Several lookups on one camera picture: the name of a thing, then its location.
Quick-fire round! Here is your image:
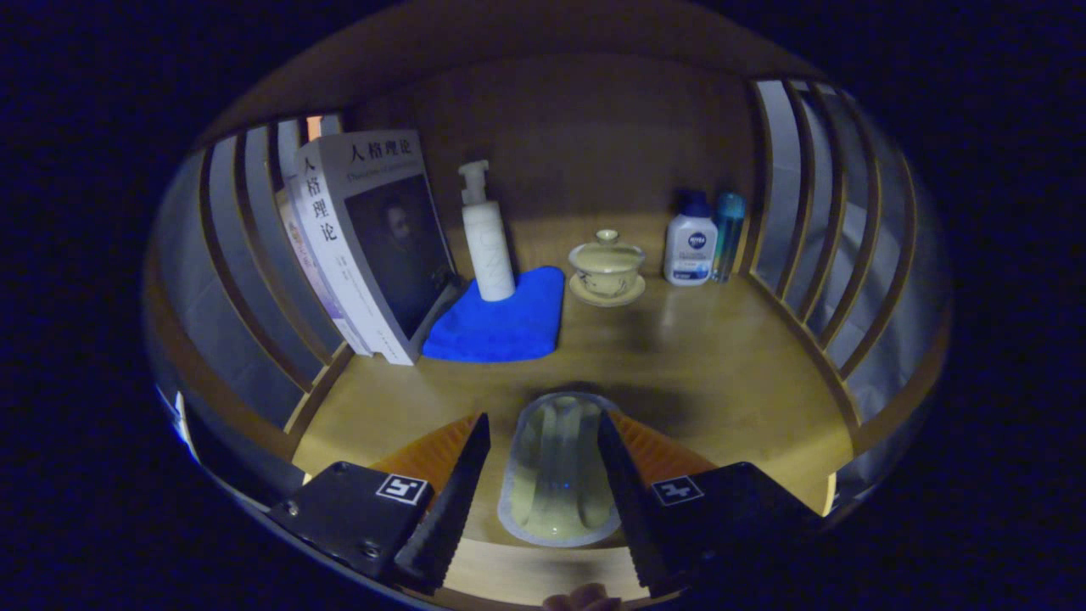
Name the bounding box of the wooden cabinet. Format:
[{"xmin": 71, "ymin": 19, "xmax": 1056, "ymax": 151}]
[{"xmin": 143, "ymin": 4, "xmax": 955, "ymax": 544}]

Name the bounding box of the white pump bottle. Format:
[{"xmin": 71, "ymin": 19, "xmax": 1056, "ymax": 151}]
[{"xmin": 458, "ymin": 160, "xmax": 517, "ymax": 302}]

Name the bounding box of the teal slim bottle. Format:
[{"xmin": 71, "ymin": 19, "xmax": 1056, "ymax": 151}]
[{"xmin": 711, "ymin": 192, "xmax": 747, "ymax": 283}]

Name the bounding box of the cream handled scrubbing sponge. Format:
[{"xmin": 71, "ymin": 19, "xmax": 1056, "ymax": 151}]
[{"xmin": 496, "ymin": 392, "xmax": 624, "ymax": 548}]

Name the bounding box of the cream saucer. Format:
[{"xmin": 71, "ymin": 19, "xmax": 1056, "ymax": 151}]
[{"xmin": 568, "ymin": 273, "xmax": 647, "ymax": 308}]

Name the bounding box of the pale floral spine book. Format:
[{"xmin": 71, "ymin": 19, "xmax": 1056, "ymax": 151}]
[{"xmin": 273, "ymin": 174, "xmax": 374, "ymax": 357}]

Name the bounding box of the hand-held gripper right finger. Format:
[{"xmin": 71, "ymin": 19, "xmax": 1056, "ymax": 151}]
[{"xmin": 596, "ymin": 411, "xmax": 828, "ymax": 599}]

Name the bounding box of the blue folded cloth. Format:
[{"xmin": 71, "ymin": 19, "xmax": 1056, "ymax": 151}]
[{"xmin": 422, "ymin": 266, "xmax": 567, "ymax": 364}]

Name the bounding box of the white book with portrait cover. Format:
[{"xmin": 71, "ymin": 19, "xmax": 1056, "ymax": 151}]
[{"xmin": 293, "ymin": 129, "xmax": 459, "ymax": 366}]

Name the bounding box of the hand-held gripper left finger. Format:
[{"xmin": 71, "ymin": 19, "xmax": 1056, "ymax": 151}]
[{"xmin": 267, "ymin": 412, "xmax": 491, "ymax": 592}]

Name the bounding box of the white lotion bottle blue cap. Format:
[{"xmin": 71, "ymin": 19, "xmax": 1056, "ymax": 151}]
[{"xmin": 663, "ymin": 191, "xmax": 719, "ymax": 287}]

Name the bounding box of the cream lidded tea cup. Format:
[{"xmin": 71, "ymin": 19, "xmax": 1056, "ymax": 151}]
[{"xmin": 568, "ymin": 229, "xmax": 647, "ymax": 298}]

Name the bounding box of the wooden countertop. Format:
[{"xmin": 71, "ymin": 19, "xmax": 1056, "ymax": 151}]
[{"xmin": 288, "ymin": 210, "xmax": 856, "ymax": 608}]

